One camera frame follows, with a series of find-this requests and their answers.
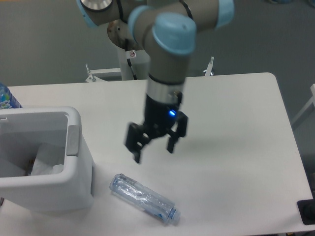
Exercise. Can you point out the blue labelled water bottle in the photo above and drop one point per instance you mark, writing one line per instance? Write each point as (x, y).
(7, 100)

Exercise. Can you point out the crushed clear plastic bottle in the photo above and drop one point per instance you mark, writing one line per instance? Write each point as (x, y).
(145, 198)

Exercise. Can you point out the white pedestal base frame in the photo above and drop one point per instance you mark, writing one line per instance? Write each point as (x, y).
(115, 74)

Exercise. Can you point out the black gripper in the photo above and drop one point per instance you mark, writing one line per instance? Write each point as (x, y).
(159, 118)

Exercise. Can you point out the white plastic trash can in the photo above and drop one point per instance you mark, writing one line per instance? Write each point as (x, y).
(22, 131)

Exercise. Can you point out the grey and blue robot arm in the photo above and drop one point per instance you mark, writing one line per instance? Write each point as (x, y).
(168, 35)

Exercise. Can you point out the white furniture frame at right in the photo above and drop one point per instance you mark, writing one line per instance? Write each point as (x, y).
(305, 111)

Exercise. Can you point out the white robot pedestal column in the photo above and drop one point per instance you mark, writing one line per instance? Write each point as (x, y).
(127, 49)

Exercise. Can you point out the black device at table edge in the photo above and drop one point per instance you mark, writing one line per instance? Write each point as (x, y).
(307, 211)

